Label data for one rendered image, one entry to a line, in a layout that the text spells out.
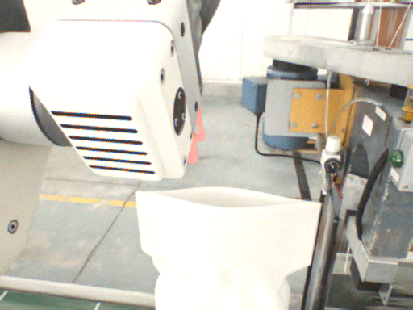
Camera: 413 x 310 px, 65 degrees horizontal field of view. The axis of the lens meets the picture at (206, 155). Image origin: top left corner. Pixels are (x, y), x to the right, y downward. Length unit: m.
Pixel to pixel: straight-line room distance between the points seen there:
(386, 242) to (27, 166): 0.61
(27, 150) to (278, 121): 0.75
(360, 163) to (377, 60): 0.24
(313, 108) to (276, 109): 0.10
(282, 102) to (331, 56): 0.20
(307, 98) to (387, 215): 0.41
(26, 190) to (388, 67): 0.65
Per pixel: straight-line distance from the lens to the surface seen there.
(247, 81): 0.99
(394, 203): 0.67
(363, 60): 0.78
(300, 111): 0.96
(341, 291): 1.35
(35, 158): 0.36
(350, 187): 0.86
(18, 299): 1.69
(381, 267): 0.74
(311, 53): 0.86
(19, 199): 0.35
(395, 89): 0.74
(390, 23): 1.09
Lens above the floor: 1.51
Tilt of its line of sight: 25 degrees down
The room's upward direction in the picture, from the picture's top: straight up
